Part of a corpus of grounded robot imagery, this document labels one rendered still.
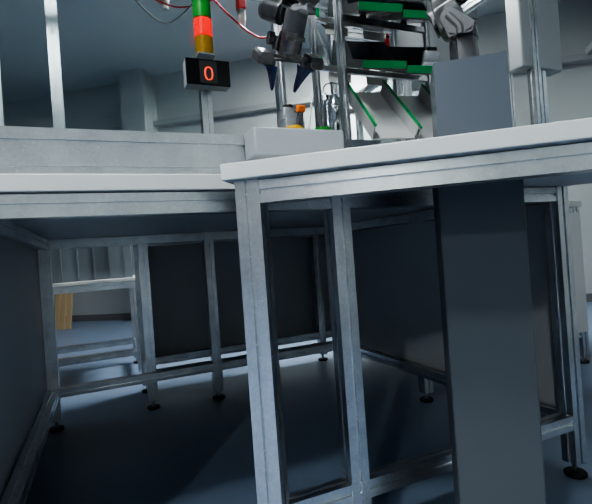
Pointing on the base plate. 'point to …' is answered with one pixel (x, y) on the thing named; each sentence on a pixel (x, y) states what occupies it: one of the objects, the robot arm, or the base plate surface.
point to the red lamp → (202, 26)
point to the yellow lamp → (204, 43)
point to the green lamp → (201, 8)
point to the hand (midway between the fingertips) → (285, 78)
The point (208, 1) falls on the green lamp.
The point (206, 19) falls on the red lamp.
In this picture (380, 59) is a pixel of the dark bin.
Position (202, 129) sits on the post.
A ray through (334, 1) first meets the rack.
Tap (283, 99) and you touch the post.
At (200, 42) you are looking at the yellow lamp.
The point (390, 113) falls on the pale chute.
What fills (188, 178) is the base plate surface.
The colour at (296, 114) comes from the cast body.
